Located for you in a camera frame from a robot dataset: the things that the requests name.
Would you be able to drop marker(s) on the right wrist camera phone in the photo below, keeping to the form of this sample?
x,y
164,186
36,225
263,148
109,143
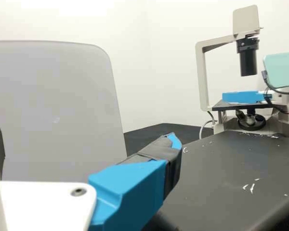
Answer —
x,y
283,69

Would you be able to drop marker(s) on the cream microscope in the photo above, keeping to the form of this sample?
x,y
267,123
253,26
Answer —
x,y
203,72

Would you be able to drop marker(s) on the black platform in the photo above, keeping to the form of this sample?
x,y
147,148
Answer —
x,y
231,178

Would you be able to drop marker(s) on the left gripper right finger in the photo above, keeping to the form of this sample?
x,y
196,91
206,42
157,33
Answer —
x,y
132,187

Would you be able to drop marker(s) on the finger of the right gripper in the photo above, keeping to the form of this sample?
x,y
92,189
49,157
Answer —
x,y
240,96

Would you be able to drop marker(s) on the white box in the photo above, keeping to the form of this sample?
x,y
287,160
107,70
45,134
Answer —
x,y
50,101

